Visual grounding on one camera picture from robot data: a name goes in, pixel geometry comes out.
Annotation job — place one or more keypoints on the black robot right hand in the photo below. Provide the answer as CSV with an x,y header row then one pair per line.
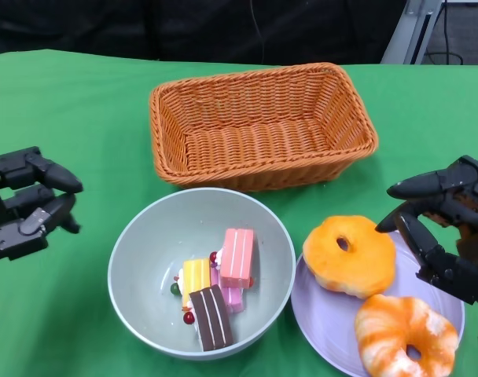
x,y
459,271

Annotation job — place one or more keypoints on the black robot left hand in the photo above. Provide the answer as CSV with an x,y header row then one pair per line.
x,y
19,235

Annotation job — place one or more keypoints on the round orange bread bun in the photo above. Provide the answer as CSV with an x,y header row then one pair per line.
x,y
365,267

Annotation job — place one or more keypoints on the grey ceramic bowl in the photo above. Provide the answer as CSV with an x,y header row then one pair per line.
x,y
152,243

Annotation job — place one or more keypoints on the lavender plate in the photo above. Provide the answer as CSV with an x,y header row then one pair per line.
x,y
321,314

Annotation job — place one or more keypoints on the yellow cake slice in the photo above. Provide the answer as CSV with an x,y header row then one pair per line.
x,y
195,275

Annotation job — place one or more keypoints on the chocolate layered cake slice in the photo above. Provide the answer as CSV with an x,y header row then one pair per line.
x,y
211,318

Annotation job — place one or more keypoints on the large pink cake slice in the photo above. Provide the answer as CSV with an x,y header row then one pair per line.
x,y
237,259

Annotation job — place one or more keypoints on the small pink cake slice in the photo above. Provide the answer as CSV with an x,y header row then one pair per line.
x,y
233,298

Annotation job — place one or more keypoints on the orange wicker basket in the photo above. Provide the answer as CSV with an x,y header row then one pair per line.
x,y
254,149

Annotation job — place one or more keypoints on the green tablecloth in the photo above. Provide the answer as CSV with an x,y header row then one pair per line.
x,y
66,118

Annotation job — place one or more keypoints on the black backdrop curtain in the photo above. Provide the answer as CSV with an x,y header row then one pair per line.
x,y
105,23

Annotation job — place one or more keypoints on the grey metal frame leg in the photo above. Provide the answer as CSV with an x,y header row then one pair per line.
x,y
408,35

